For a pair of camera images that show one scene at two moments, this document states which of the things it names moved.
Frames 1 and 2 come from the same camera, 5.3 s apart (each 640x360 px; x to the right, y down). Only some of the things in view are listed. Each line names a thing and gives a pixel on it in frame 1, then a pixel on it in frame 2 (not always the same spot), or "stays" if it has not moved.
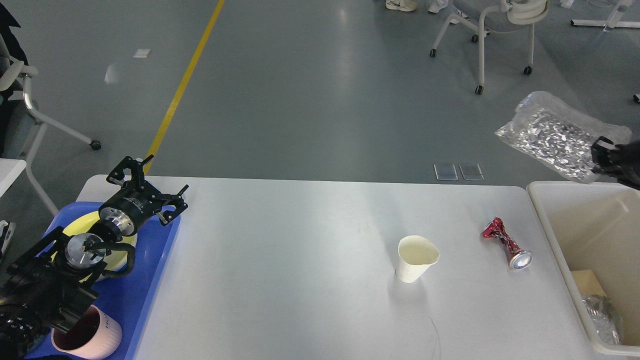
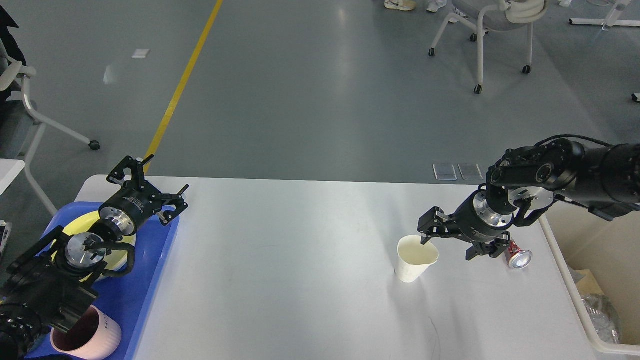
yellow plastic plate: x=117 y=260 stays
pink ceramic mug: x=96 y=334 stays
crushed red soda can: x=517 y=259 stays
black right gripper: x=608 y=157 to x=476 y=221
